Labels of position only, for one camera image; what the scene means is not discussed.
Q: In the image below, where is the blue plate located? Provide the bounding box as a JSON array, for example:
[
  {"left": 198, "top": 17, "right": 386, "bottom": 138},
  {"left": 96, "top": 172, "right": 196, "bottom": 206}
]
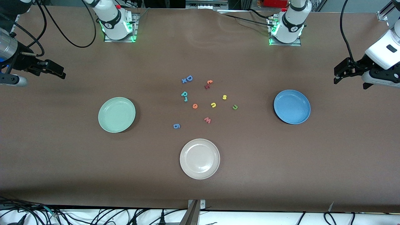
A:
[{"left": 273, "top": 89, "right": 311, "bottom": 125}]

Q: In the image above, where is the pale green plate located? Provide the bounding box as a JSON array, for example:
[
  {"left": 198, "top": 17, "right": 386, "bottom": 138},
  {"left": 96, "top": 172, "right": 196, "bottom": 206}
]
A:
[{"left": 98, "top": 97, "right": 136, "bottom": 133}]

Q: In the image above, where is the red box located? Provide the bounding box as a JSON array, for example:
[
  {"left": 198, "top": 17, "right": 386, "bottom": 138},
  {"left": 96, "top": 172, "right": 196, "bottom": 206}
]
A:
[{"left": 263, "top": 0, "right": 289, "bottom": 8}]

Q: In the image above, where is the grey equipment rack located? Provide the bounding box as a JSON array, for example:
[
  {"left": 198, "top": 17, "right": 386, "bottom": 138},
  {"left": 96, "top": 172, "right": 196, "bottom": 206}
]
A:
[{"left": 185, "top": 0, "right": 229, "bottom": 10}]

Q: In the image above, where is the beige plate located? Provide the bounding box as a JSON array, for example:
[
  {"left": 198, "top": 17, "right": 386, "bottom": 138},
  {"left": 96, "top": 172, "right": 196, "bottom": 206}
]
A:
[{"left": 179, "top": 138, "right": 221, "bottom": 180}]

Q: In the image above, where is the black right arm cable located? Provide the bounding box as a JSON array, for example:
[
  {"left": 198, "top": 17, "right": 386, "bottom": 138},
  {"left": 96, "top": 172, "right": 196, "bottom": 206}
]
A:
[{"left": 11, "top": 0, "right": 97, "bottom": 57}]

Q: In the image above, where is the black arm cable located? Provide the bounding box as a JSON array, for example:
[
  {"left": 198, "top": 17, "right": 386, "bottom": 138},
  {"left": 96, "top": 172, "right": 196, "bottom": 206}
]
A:
[
  {"left": 11, "top": 0, "right": 97, "bottom": 57},
  {"left": 340, "top": 0, "right": 358, "bottom": 68}
]

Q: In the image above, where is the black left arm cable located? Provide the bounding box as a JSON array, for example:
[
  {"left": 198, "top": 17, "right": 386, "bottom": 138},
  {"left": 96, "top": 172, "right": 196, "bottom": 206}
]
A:
[{"left": 340, "top": 0, "right": 358, "bottom": 68}]

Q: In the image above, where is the aluminium frame profile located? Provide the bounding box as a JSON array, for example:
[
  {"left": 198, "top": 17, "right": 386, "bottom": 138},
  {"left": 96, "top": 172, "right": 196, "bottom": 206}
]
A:
[{"left": 377, "top": 0, "right": 400, "bottom": 22}]

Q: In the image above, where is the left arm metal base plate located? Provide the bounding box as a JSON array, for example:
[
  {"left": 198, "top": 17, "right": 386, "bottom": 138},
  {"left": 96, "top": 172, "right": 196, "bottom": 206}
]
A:
[{"left": 268, "top": 16, "right": 302, "bottom": 47}]

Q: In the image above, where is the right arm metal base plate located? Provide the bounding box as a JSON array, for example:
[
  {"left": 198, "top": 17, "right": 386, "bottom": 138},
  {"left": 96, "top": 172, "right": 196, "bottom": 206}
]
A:
[{"left": 104, "top": 12, "right": 138, "bottom": 43}]

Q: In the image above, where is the thin black power cable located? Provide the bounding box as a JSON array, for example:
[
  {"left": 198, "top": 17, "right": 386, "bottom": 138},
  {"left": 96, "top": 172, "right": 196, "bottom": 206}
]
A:
[{"left": 219, "top": 9, "right": 275, "bottom": 28}]

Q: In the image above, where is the thick black floor cable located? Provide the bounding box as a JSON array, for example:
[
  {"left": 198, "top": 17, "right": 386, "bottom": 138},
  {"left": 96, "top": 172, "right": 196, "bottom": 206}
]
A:
[{"left": 0, "top": 196, "right": 64, "bottom": 225}]

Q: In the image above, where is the looped black floor cable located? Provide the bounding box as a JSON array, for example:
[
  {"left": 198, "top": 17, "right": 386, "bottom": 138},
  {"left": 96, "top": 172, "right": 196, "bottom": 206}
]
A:
[{"left": 323, "top": 212, "right": 337, "bottom": 225}]

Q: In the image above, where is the metal table edge bracket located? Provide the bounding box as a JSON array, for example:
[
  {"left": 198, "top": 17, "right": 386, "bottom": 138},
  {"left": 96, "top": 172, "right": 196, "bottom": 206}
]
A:
[{"left": 180, "top": 199, "right": 206, "bottom": 225}]

